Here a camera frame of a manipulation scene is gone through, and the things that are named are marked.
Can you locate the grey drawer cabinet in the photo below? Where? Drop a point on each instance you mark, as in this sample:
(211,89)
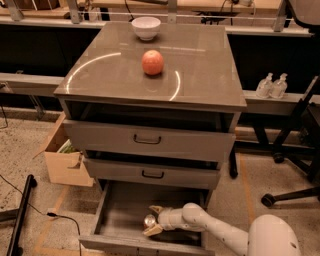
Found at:
(197,90)

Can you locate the left clear sanitizer bottle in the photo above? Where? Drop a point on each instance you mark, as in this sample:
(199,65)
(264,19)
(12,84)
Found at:
(264,86)

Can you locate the grey open bottom drawer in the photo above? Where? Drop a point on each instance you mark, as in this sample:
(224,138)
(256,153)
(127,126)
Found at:
(119,221)

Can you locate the red apple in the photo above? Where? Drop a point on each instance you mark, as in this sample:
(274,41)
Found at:
(152,62)

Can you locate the black floor stand leg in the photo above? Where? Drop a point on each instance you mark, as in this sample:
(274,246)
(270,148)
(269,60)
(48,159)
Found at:
(18,216)

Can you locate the cardboard box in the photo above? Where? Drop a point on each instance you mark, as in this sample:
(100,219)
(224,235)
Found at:
(63,168)

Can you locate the red coke can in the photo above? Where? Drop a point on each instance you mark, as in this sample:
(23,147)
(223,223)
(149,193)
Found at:
(149,221)

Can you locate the black office chair base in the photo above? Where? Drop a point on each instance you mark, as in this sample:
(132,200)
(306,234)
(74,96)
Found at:
(305,116)

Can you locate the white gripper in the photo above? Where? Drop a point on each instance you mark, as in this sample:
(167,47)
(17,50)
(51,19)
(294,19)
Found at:
(165,218)

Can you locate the grey top drawer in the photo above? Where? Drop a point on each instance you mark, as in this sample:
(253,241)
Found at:
(150,141)

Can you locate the white bowl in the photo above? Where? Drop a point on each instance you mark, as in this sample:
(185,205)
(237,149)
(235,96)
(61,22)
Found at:
(146,28)

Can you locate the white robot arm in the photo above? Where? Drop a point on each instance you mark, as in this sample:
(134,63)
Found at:
(268,235)

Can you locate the grey middle drawer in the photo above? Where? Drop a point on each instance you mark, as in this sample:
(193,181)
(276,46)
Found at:
(152,174)

